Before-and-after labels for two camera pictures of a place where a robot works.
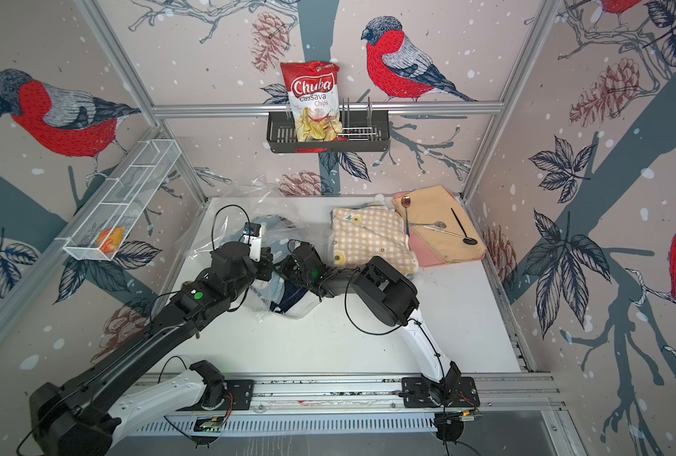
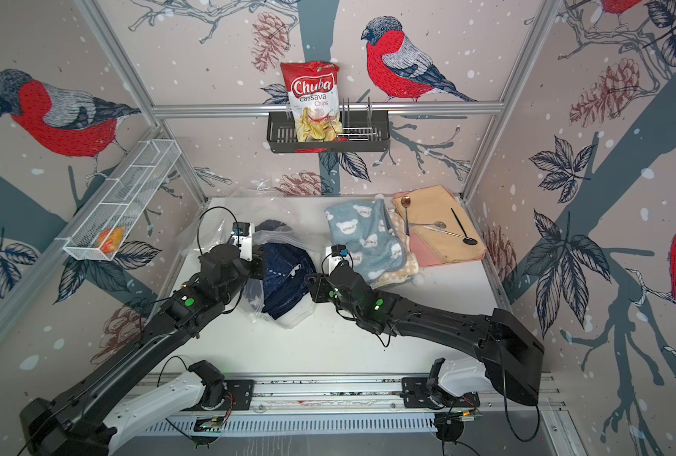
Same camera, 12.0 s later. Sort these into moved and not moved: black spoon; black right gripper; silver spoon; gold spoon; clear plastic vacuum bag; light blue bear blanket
Moved: black right gripper; light blue bear blanket
Not moved: silver spoon; clear plastic vacuum bag; gold spoon; black spoon
